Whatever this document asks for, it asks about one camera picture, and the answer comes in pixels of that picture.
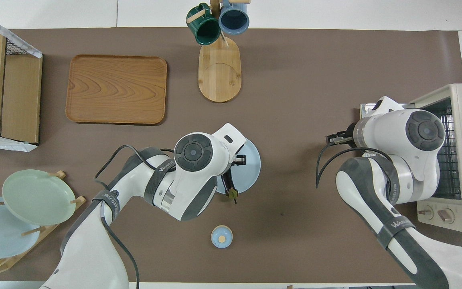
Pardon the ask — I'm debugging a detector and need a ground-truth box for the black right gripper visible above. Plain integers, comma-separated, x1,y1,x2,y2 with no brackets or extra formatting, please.
326,129,355,147

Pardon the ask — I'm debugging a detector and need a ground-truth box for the dark green mug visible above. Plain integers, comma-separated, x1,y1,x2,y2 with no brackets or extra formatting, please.
186,3,221,45

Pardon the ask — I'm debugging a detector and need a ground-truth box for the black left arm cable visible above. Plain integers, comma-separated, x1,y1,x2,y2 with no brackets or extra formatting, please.
94,144,175,289

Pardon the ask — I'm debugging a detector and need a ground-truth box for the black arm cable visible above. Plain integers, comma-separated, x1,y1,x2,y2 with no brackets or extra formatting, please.
315,144,394,189
94,144,175,289

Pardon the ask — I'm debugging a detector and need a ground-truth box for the wooden plate rack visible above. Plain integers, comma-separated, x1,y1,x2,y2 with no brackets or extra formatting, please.
0,171,87,275

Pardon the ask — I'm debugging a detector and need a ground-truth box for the pale green racked plate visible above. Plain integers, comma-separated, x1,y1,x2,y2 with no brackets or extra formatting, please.
2,169,76,226

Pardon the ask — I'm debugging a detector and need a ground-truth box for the brown table mat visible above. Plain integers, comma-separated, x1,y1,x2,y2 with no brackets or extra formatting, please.
0,27,462,283

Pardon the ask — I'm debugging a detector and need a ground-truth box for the white marbled cloth strip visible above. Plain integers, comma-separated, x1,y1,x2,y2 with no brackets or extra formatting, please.
0,134,38,152
0,10,43,59

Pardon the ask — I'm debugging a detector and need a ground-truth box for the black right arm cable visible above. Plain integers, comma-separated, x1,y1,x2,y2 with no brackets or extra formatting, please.
315,144,394,189

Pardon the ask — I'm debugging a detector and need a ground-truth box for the blue mug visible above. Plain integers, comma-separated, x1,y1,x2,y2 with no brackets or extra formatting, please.
218,0,250,35

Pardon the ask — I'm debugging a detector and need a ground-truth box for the wooden mug tree stand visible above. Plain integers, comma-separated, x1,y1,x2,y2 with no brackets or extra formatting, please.
186,0,251,103

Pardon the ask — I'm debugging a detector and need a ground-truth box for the wooden serving tray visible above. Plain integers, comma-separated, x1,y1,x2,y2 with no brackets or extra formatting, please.
65,55,168,125

